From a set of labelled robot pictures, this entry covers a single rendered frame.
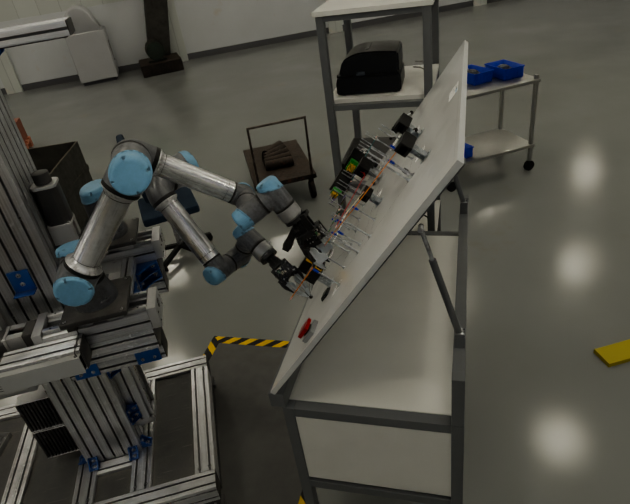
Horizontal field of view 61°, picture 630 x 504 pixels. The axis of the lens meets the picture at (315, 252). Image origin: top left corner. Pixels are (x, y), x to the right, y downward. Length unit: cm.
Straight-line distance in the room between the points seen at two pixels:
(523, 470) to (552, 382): 58
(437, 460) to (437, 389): 23
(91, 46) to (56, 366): 999
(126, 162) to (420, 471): 138
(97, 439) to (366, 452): 127
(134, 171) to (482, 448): 199
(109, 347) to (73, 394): 48
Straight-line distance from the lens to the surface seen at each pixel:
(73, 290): 177
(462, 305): 191
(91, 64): 1169
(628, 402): 309
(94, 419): 260
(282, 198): 170
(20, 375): 202
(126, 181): 159
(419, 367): 196
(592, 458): 282
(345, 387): 191
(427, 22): 240
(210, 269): 193
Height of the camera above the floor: 219
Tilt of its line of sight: 32 degrees down
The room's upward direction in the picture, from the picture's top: 9 degrees counter-clockwise
